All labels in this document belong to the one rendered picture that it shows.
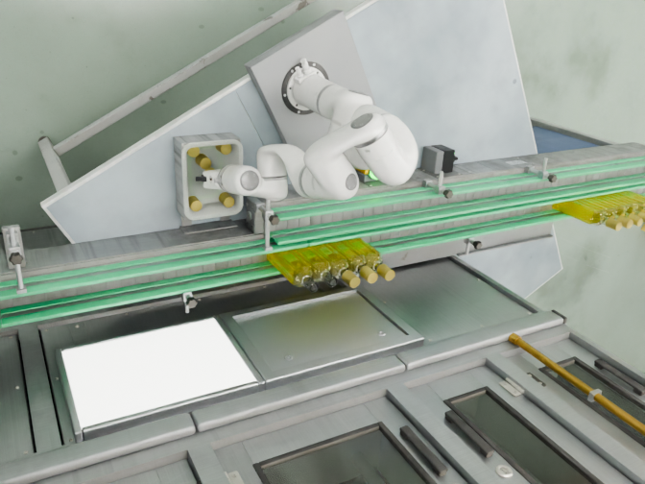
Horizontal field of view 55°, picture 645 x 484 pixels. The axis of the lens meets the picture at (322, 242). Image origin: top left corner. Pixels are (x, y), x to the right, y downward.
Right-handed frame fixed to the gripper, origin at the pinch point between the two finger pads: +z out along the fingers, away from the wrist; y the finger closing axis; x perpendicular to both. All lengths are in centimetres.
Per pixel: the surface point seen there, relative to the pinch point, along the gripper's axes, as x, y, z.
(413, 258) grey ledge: -34, 70, 2
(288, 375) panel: -47, 2, -41
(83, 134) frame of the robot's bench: 14, -27, 59
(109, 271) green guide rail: -22.2, -31.7, -6.4
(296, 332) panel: -42, 12, -24
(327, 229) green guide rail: -17.8, 32.4, -7.4
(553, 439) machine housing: -60, 50, -79
